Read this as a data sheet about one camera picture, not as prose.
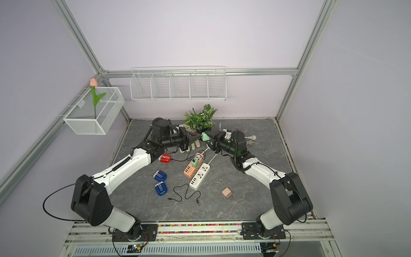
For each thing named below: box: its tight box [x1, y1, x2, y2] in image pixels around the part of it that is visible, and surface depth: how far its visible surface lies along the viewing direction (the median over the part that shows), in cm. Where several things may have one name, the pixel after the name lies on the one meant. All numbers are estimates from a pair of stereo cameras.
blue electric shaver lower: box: [154, 180, 168, 196], surface depth 86 cm
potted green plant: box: [184, 103, 218, 134], surface depth 91 cm
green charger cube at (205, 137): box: [201, 131, 211, 142], surface depth 79 cm
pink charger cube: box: [221, 186, 233, 199], surface depth 85 cm
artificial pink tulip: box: [89, 77, 107, 119], surface depth 85 cm
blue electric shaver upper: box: [153, 170, 168, 183], surface depth 91 cm
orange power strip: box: [183, 152, 204, 179], surface depth 93 cm
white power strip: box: [189, 162, 211, 191], surface depth 91 cm
